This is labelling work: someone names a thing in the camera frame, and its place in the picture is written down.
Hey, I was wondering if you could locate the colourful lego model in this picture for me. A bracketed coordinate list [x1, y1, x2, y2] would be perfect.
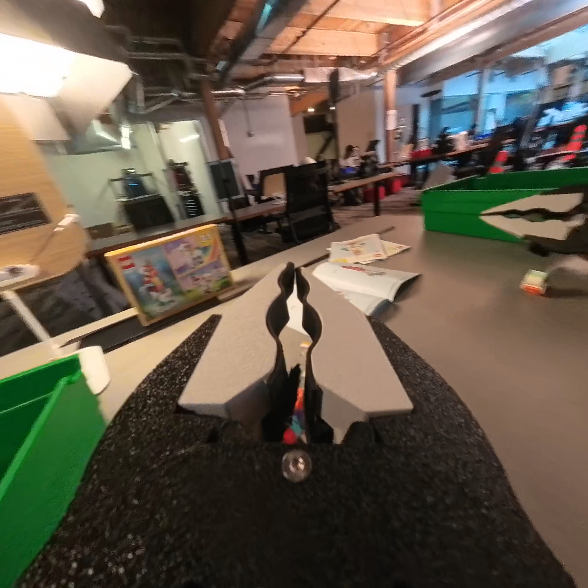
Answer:
[282, 342, 307, 444]

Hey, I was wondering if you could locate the long wooden desk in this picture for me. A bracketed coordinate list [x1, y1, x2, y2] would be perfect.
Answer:
[225, 171, 402, 265]

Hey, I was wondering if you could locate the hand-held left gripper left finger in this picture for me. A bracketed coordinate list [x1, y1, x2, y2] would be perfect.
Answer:
[177, 262, 302, 442]

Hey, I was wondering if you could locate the orange lego brick assembly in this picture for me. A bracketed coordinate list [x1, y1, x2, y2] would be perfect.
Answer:
[520, 270, 548, 295]

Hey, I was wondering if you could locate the bright light panel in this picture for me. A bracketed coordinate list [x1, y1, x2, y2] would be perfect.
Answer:
[0, 32, 134, 138]

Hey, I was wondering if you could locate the yellow lego box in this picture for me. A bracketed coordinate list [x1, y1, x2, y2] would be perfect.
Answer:
[105, 225, 235, 326]

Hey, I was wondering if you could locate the closed unicorn cover instruction booklet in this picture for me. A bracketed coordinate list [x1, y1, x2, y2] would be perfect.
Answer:
[327, 234, 387, 265]

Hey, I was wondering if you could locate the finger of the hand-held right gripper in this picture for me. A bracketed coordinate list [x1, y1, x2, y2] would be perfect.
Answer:
[481, 191, 586, 217]
[478, 213, 584, 242]

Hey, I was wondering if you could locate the green plastic bin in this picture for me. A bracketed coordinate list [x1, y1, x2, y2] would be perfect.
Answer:
[422, 168, 588, 243]
[0, 355, 108, 588]

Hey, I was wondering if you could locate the pale blue instruction booklet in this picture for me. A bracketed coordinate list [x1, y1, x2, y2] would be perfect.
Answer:
[312, 262, 421, 318]

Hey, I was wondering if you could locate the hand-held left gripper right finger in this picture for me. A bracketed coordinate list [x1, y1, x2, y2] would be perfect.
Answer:
[296, 266, 414, 445]

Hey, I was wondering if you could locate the black office chair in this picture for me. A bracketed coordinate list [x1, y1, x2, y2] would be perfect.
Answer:
[279, 161, 337, 244]

